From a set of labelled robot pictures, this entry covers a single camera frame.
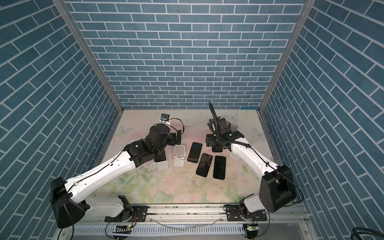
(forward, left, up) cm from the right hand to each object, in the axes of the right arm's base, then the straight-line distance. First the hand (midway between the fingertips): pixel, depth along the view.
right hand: (209, 138), depth 86 cm
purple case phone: (+1, -5, -13) cm, 14 cm away
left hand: (-4, +18, +12) cm, 22 cm away
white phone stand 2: (-8, +18, -9) cm, 21 cm away
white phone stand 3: (-3, -16, -14) cm, 22 cm away
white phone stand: (-13, +28, -13) cm, 33 cm away
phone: (-1, +9, -15) cm, 17 cm away
